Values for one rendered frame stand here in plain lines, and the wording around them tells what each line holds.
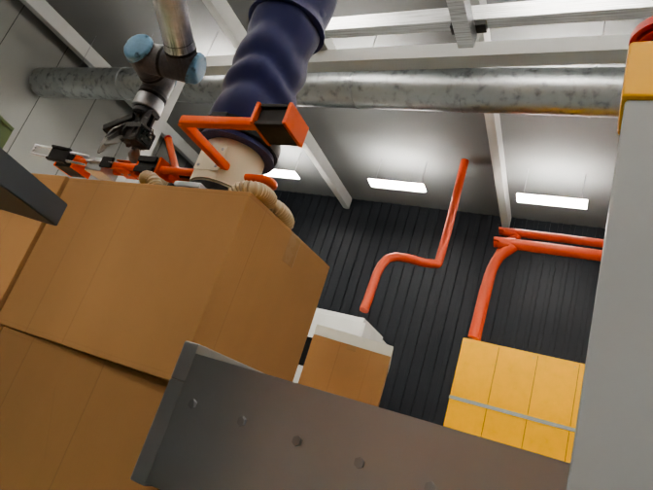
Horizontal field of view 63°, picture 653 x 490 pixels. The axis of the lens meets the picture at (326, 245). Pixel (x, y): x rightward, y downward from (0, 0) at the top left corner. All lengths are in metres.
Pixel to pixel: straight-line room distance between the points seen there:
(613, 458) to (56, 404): 1.04
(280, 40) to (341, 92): 6.14
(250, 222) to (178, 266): 0.17
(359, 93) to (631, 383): 7.20
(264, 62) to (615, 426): 1.26
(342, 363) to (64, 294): 1.64
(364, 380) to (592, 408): 2.22
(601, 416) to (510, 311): 11.62
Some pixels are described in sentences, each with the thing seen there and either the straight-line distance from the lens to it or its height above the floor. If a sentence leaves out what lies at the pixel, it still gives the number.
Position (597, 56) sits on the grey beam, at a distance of 3.83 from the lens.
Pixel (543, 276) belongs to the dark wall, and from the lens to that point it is 12.34.
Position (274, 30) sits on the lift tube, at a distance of 1.59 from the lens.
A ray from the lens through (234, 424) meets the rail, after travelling 0.79.
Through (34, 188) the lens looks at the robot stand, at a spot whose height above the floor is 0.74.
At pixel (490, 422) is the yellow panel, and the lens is 8.36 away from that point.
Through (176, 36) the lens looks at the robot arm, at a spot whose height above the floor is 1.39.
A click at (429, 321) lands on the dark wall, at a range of 12.22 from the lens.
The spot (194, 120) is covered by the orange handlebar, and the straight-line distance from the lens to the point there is 1.23.
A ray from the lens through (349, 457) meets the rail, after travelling 0.71.
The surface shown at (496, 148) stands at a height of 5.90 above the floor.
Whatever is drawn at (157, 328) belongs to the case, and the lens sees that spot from 1.10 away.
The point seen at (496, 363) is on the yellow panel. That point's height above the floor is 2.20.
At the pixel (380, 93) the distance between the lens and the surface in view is 7.46.
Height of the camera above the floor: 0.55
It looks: 18 degrees up
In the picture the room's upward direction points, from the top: 18 degrees clockwise
